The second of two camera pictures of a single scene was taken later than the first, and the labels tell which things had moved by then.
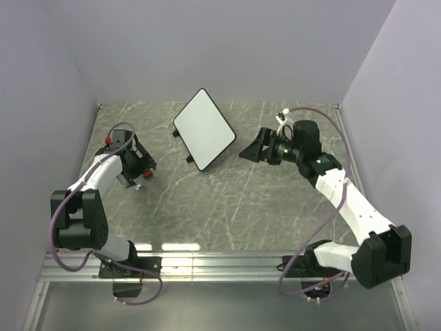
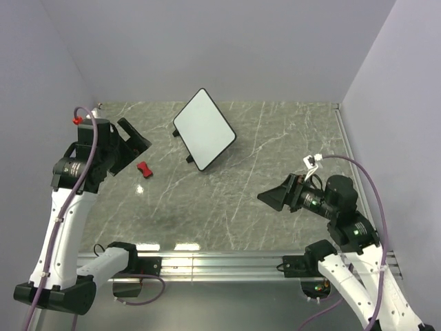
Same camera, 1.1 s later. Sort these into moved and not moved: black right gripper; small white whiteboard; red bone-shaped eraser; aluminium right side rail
Moved: black right gripper
Not moved: aluminium right side rail; small white whiteboard; red bone-shaped eraser
